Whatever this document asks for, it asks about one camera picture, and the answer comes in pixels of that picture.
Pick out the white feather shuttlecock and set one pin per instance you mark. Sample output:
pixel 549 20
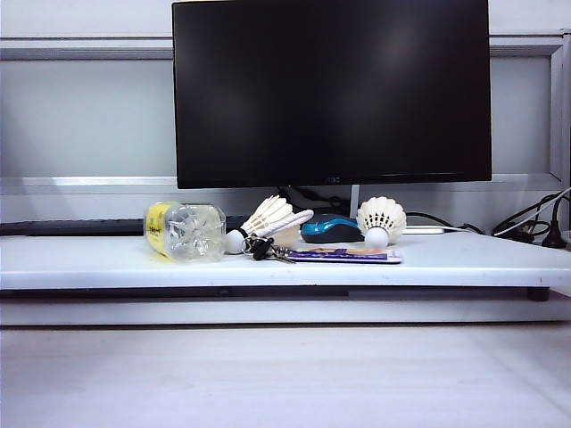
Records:
pixel 272 214
pixel 383 218

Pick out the bunch of keys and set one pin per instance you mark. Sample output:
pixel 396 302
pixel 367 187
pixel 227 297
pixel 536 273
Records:
pixel 259 252

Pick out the blue black computer mouse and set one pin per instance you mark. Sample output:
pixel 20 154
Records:
pixel 330 229

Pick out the clear bottle yellow label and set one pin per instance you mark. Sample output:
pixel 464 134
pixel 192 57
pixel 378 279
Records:
pixel 187 232

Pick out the black computer monitor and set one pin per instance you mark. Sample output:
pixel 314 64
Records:
pixel 245 111

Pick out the white desk riser shelf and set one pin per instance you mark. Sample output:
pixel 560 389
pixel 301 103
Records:
pixel 111 267

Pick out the black riser foot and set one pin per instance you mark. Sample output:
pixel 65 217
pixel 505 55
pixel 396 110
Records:
pixel 538 295

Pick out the black power plug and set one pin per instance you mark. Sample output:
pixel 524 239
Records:
pixel 555 238

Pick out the aluminium partition frame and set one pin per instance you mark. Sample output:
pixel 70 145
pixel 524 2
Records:
pixel 560 111

